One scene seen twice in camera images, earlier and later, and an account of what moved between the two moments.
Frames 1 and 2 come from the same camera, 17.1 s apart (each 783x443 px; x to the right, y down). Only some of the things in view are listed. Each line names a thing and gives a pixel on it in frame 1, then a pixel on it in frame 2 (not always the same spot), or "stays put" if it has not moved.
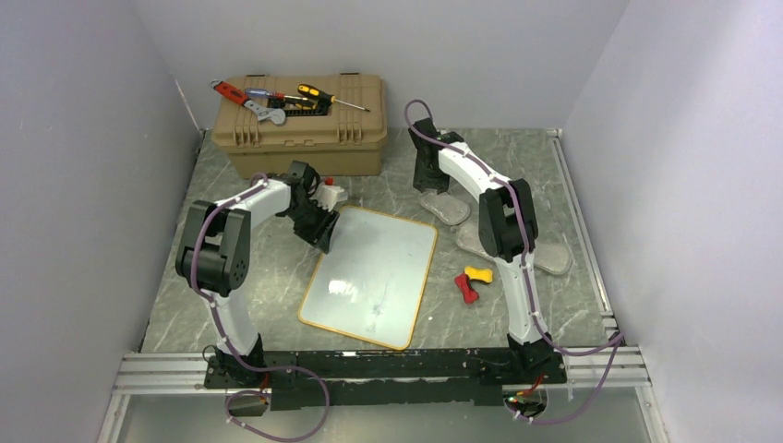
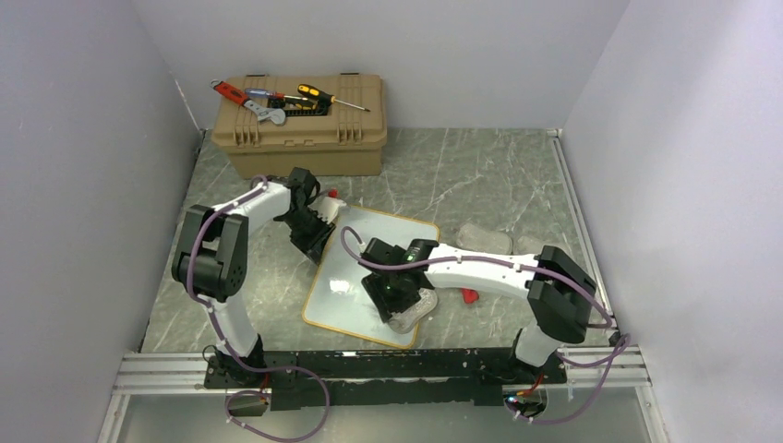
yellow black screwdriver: (312, 91) stays put
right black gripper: (421, 181) -> (373, 284)
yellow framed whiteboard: (370, 284) stays put
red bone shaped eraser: (468, 293) stays put
